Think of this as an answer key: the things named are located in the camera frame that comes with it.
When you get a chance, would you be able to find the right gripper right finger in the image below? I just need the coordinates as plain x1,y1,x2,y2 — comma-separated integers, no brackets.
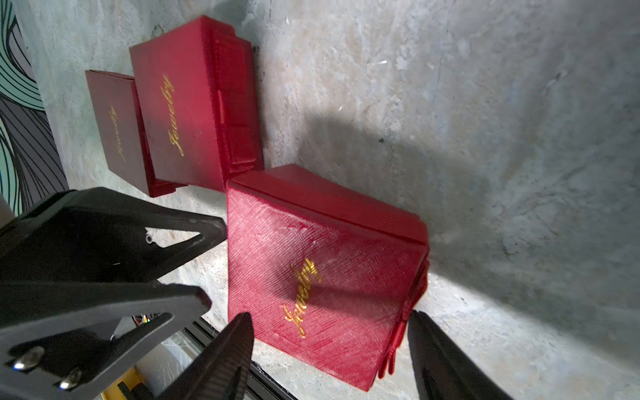
408,310,512,400

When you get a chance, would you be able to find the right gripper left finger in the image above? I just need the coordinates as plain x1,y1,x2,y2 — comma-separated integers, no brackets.
159,313,254,399

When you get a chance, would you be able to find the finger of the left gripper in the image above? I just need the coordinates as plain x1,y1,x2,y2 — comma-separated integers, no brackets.
1,282,212,399
1,188,227,283

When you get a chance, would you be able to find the red jewelry box lid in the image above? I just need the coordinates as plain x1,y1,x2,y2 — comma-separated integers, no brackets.
227,164,429,391

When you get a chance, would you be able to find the red jewelry box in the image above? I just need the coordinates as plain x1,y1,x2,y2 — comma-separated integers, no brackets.
129,16,264,193
85,70,181,198

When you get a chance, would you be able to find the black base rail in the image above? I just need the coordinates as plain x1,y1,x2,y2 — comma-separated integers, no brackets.
185,317,295,399

